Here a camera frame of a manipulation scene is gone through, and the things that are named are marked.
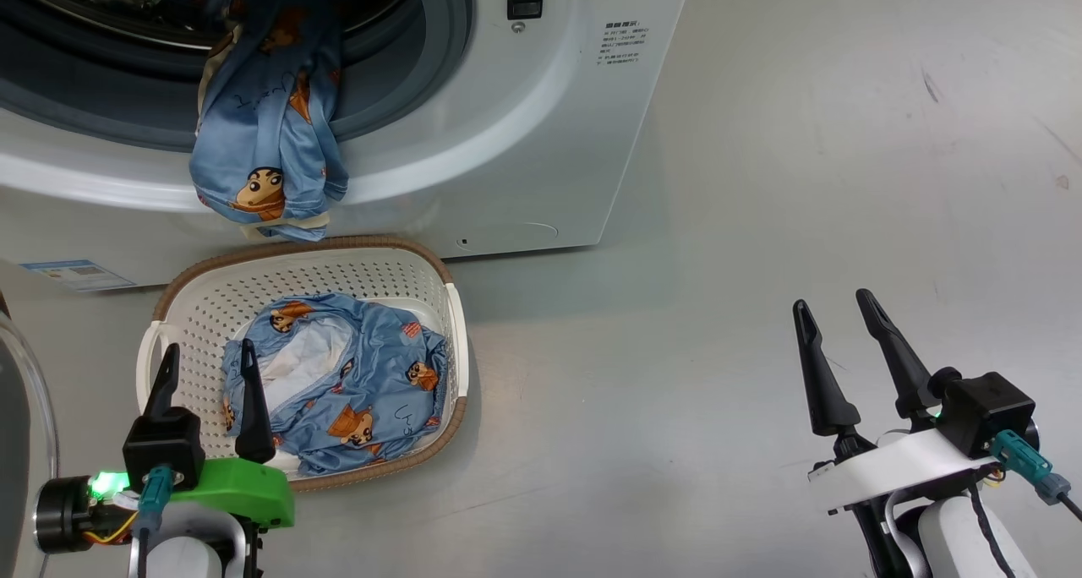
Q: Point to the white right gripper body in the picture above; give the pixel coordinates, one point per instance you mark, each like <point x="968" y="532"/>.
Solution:
<point x="896" y="468"/>

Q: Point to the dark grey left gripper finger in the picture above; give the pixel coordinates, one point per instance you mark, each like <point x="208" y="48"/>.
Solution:
<point x="165" y="384"/>
<point x="254" y="417"/>

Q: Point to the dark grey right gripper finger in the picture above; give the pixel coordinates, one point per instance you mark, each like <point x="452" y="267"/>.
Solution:
<point x="824" y="392"/>
<point x="904" y="375"/>

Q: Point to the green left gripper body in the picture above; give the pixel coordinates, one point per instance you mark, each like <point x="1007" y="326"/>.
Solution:
<point x="245" y="489"/>

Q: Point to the blue cartoon print garment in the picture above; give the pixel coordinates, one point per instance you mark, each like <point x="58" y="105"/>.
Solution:
<point x="380" y="375"/>
<point x="262" y="139"/>

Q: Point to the washing machine glass door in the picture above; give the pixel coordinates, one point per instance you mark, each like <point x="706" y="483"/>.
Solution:
<point x="17" y="443"/>

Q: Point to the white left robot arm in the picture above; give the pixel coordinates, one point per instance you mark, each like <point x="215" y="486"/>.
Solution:
<point x="186" y="557"/>

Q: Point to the white front-load washing machine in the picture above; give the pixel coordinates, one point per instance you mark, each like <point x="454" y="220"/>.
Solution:
<point x="473" y="139"/>

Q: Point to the cream perforated laundry basket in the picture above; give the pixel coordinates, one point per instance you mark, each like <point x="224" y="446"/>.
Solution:
<point x="254" y="282"/>

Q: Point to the blue energy label sticker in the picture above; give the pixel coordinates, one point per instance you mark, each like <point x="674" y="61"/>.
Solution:
<point x="76" y="274"/>

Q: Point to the round drain filter cover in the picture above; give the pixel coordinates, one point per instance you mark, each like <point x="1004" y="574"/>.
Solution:
<point x="507" y="236"/>

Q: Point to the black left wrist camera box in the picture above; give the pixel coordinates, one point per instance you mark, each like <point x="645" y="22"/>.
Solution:
<point x="165" y="447"/>

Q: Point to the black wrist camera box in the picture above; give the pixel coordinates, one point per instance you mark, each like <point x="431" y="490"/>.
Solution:
<point x="165" y="447"/>
<point x="985" y="409"/>

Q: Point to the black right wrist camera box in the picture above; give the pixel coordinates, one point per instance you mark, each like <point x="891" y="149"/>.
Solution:
<point x="985" y="409"/>

